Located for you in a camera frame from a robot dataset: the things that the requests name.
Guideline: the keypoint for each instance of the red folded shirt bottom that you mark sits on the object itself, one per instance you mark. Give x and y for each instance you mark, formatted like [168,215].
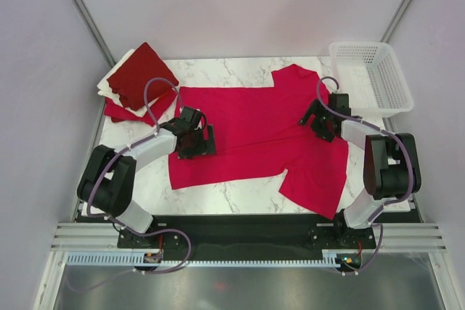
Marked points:
[158,108]

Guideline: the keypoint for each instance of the white plastic basket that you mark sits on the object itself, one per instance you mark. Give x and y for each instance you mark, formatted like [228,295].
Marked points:
[370,73]

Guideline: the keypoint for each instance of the aluminium frame post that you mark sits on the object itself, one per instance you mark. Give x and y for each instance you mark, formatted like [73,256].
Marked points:
[86,16]
[405,1]

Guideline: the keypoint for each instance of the bright red t shirt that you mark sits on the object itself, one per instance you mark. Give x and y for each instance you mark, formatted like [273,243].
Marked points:
[257,135]

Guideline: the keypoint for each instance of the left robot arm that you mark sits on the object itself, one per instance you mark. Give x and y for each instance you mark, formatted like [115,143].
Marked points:
[107,182]

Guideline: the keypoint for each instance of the white slotted cable duct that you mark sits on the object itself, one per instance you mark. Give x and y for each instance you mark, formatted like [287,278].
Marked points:
[141,259]

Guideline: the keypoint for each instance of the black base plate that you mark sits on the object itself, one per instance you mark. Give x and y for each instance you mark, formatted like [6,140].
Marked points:
[249,237]

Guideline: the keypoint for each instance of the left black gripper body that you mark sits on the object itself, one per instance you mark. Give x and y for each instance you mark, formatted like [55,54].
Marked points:
[195,145]

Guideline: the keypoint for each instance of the left aluminium frame post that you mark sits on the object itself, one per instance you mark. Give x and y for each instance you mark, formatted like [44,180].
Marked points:
[86,16]

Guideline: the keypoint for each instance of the dark red folded shirt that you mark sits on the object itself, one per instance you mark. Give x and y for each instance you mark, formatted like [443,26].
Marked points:
[129,80]

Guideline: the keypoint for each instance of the right aluminium frame post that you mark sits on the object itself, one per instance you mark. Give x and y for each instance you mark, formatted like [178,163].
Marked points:
[405,1]

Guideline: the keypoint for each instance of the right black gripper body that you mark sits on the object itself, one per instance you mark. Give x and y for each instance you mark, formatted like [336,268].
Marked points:
[320,125]

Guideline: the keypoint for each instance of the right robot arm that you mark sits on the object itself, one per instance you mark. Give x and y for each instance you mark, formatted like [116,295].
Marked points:
[391,171]

